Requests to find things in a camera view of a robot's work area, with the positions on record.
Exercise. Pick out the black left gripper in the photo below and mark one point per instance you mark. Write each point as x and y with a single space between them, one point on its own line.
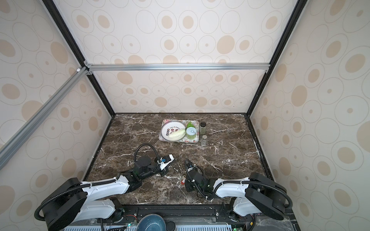
164 172

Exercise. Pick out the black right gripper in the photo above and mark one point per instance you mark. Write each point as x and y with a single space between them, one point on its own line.
187 186

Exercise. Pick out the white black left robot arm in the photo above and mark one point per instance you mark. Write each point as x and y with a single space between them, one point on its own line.
75 200

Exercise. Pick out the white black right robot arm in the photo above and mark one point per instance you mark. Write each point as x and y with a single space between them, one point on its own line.
253 194

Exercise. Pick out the floral rectangular tray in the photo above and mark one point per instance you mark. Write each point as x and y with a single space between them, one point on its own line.
185 122

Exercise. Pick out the pale green toy cabbage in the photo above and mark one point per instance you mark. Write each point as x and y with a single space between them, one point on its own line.
177 135

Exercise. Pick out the white plate with red text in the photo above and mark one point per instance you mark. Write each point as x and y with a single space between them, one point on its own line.
171 127

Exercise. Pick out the small clear glass jar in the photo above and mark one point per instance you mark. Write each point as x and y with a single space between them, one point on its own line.
204 140

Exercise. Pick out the green tin can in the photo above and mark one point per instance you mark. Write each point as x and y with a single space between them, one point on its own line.
191 133

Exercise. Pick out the green toy leaf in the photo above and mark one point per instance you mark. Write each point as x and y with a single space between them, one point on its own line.
190 125

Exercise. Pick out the dark lid glass jar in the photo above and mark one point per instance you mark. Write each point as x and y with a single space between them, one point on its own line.
202 128

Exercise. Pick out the blue ceramic bowl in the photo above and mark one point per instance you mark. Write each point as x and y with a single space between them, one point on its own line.
151 222

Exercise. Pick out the silver aluminium crossbar back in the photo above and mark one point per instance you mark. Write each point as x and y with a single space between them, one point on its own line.
177 67

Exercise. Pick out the silver aluminium crossbar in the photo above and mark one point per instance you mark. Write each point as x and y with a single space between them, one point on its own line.
19 138
177 67

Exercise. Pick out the silver aluminium crossbar left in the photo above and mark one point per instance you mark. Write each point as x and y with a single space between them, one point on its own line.
19 138

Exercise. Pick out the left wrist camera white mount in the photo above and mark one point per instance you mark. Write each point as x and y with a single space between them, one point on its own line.
165 161

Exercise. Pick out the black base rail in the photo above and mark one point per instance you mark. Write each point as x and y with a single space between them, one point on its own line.
197 217

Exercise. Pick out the black corner frame post left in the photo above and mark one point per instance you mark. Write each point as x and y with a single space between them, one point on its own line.
63 28

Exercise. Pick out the black corner frame post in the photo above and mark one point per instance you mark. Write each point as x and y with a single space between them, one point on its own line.
63 28
297 11

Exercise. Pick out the black corner frame post right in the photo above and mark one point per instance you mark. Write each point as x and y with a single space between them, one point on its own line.
297 11

